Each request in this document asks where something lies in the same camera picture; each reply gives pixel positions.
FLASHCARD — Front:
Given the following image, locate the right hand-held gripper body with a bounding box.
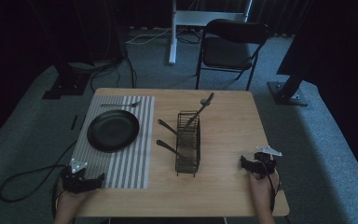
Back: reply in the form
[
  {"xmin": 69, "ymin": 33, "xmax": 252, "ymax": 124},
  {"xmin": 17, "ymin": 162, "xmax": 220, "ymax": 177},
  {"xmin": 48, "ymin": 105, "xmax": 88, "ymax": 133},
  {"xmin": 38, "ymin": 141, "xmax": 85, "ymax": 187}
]
[{"xmin": 252, "ymin": 146, "xmax": 283, "ymax": 180}]

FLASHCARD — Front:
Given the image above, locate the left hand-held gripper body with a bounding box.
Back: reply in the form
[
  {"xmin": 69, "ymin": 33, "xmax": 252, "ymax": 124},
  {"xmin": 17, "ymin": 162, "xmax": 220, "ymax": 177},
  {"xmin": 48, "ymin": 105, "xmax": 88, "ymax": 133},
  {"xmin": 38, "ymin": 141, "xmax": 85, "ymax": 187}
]
[{"xmin": 61, "ymin": 158, "xmax": 91, "ymax": 194}]

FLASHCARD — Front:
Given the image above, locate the person's left hand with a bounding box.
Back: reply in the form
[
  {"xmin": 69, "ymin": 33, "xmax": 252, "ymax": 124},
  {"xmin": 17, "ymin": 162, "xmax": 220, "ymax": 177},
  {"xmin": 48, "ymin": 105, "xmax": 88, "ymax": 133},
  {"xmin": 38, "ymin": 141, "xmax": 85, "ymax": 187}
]
[{"xmin": 55, "ymin": 182, "xmax": 98, "ymax": 216}]

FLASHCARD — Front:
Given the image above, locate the person's right hand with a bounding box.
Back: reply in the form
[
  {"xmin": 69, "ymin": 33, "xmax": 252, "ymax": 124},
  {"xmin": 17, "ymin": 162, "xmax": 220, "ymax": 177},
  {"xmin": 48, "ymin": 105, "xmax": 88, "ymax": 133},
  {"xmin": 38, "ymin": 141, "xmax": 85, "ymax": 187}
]
[{"xmin": 248, "ymin": 160, "xmax": 281, "ymax": 213}]

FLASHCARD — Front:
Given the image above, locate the grey striped placemat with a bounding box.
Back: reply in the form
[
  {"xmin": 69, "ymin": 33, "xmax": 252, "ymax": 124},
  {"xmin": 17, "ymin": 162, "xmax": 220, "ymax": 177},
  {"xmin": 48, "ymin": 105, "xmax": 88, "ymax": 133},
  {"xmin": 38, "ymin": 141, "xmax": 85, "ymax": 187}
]
[{"xmin": 70, "ymin": 94, "xmax": 156, "ymax": 190}]

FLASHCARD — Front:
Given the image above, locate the black round plate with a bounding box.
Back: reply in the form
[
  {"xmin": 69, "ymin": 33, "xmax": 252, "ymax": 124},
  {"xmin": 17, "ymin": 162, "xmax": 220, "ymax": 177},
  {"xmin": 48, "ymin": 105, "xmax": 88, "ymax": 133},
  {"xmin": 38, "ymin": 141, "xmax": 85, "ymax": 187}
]
[{"xmin": 86, "ymin": 109, "xmax": 141, "ymax": 154}]

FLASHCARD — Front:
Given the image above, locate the silver fork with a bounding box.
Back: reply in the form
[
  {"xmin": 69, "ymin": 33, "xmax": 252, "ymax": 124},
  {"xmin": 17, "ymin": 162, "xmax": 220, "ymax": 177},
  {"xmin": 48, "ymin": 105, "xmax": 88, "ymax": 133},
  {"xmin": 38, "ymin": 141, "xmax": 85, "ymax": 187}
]
[{"xmin": 100, "ymin": 99, "xmax": 143, "ymax": 109}]

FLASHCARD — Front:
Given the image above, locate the black folding chair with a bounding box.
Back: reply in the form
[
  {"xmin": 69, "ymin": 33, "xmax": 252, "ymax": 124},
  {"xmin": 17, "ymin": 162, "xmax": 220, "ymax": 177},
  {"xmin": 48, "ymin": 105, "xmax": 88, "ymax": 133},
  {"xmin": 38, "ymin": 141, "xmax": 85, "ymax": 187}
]
[{"xmin": 194, "ymin": 18, "xmax": 270, "ymax": 91}]

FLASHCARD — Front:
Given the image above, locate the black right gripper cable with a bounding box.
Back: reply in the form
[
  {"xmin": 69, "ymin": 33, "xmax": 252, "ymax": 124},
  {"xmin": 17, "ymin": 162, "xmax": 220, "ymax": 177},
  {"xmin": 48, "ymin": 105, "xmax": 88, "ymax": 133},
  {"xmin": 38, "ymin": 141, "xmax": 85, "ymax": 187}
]
[{"xmin": 259, "ymin": 154, "xmax": 282, "ymax": 214}]

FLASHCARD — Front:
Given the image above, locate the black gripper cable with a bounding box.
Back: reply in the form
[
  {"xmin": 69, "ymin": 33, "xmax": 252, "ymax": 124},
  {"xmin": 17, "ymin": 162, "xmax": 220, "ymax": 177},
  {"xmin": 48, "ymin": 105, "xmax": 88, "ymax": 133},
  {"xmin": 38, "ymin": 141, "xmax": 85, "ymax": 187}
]
[
  {"xmin": 0, "ymin": 139, "xmax": 78, "ymax": 224},
  {"xmin": 259, "ymin": 154, "xmax": 282, "ymax": 214}
]

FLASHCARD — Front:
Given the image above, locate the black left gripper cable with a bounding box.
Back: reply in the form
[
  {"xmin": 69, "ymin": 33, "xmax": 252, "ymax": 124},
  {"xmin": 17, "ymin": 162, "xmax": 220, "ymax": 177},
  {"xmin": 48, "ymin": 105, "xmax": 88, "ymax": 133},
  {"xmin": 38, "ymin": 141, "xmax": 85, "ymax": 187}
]
[{"xmin": 0, "ymin": 139, "xmax": 78, "ymax": 224}]

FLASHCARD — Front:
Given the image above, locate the black wire cutlery rack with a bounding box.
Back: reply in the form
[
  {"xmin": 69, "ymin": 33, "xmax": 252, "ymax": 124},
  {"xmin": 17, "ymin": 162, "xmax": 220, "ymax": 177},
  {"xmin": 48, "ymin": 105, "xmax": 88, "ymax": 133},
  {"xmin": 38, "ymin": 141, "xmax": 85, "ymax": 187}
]
[{"xmin": 174, "ymin": 109, "xmax": 202, "ymax": 178}]

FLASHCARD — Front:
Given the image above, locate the long dark-handled knife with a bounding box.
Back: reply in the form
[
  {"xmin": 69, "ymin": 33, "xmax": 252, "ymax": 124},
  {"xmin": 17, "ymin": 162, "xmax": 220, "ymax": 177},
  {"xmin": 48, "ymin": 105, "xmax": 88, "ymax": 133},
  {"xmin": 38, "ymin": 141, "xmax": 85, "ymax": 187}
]
[{"xmin": 180, "ymin": 91, "xmax": 215, "ymax": 133}]

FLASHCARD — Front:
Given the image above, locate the dark-handled utensil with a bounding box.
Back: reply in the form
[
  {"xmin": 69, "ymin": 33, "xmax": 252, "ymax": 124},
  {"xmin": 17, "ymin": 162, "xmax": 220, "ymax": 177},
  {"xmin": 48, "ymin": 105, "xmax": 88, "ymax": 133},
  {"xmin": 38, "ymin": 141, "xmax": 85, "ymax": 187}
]
[
  {"xmin": 157, "ymin": 119, "xmax": 180, "ymax": 137},
  {"xmin": 155, "ymin": 139, "xmax": 185, "ymax": 158}
]

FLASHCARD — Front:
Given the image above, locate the black stand with base plate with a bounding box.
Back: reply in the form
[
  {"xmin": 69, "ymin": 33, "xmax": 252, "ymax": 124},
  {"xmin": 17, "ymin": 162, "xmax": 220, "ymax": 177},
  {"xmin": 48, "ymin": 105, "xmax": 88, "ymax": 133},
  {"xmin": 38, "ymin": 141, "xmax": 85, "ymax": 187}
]
[
  {"xmin": 41, "ymin": 0, "xmax": 91, "ymax": 101},
  {"xmin": 266, "ymin": 62, "xmax": 310, "ymax": 108}
]

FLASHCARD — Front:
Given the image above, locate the bundle of floor cables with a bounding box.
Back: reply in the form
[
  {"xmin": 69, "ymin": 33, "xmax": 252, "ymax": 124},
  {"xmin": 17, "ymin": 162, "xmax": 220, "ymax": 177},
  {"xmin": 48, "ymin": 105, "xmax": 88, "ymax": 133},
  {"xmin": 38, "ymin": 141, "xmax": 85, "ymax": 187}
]
[{"xmin": 68, "ymin": 31, "xmax": 138, "ymax": 93}]

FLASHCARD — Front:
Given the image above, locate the white floor cable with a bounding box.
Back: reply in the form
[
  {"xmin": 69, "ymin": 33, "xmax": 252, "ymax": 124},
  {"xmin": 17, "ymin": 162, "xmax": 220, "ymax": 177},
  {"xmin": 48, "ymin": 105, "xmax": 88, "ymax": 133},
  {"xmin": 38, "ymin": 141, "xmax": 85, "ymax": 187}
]
[{"xmin": 125, "ymin": 27, "xmax": 172, "ymax": 46}]

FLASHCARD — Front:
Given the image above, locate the white desk frame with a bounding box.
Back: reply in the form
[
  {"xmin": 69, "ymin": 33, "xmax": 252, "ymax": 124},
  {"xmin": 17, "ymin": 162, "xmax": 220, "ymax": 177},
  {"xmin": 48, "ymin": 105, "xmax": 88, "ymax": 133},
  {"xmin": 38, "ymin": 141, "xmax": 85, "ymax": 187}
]
[{"xmin": 168, "ymin": 0, "xmax": 254, "ymax": 65}]

